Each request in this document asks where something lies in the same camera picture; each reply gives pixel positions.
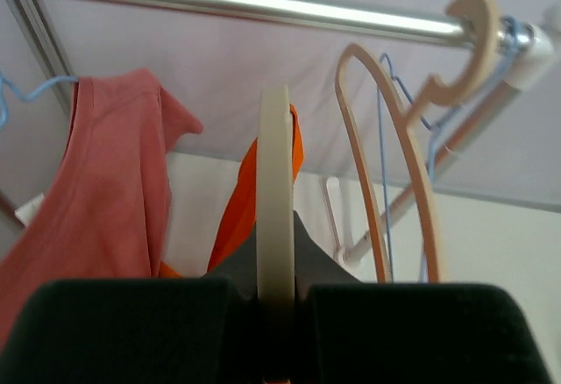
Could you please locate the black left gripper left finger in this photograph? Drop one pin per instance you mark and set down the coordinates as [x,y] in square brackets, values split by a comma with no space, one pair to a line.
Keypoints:
[132,331]

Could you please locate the orange t shirt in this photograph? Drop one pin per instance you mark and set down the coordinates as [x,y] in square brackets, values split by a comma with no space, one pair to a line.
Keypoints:
[239,216]

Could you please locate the pink t shirt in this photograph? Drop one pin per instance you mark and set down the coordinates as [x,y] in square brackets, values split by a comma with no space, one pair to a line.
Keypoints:
[106,214]

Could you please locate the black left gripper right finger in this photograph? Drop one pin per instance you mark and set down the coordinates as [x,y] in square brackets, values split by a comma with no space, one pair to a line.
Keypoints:
[413,333]

